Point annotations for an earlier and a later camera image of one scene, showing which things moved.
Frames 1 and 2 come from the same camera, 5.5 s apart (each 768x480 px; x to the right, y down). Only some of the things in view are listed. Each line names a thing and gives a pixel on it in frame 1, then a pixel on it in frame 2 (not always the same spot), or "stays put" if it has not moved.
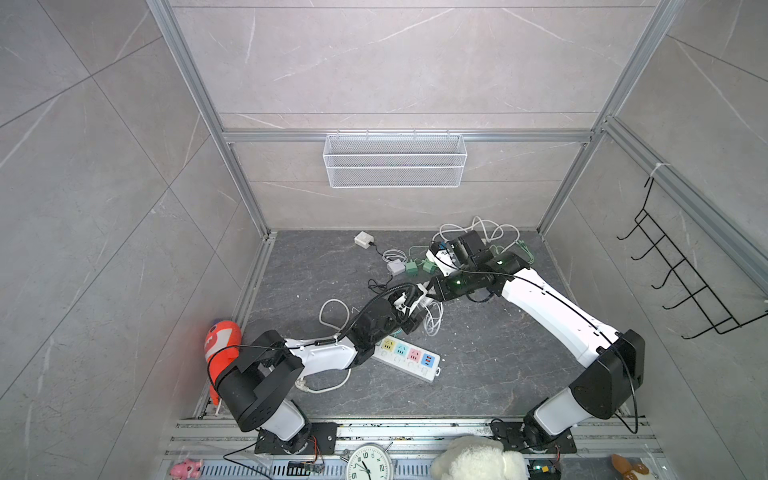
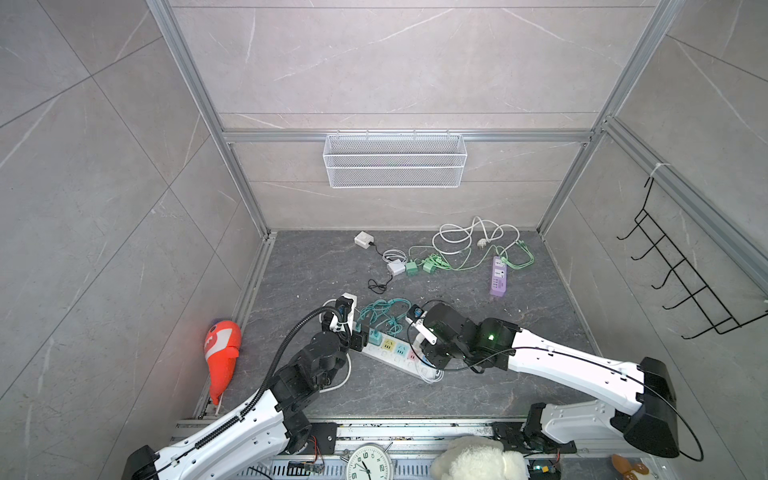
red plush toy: [223, 342] stays put
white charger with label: [396, 267] stays put
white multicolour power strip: [414, 360] stays put
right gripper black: [439, 286] → [427, 350]
